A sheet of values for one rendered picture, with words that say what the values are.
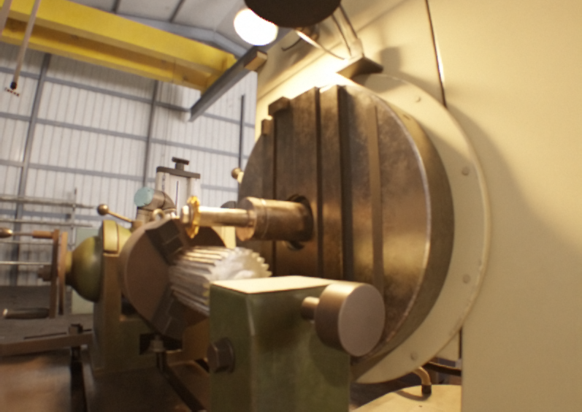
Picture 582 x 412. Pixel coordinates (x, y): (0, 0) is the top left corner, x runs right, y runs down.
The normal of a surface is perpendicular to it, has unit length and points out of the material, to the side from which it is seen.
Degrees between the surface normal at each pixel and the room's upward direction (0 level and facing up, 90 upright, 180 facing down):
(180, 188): 90
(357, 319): 90
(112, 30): 90
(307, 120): 90
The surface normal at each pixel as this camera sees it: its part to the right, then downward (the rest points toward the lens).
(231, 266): 0.61, -0.13
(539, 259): -0.79, -0.10
